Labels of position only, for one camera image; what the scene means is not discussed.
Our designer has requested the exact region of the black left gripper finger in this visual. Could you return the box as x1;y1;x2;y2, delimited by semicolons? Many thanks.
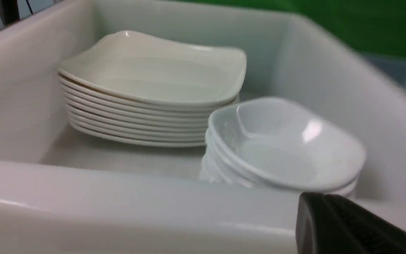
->
295;192;406;254

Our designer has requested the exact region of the stack of white small bowls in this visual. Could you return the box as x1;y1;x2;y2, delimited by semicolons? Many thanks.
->
199;97;367;196

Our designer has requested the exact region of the stack of cream square plates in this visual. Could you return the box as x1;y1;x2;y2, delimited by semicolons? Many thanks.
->
58;31;247;148

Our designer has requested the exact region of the large white plastic tub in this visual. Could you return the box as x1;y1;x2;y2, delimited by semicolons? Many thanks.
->
0;0;406;254

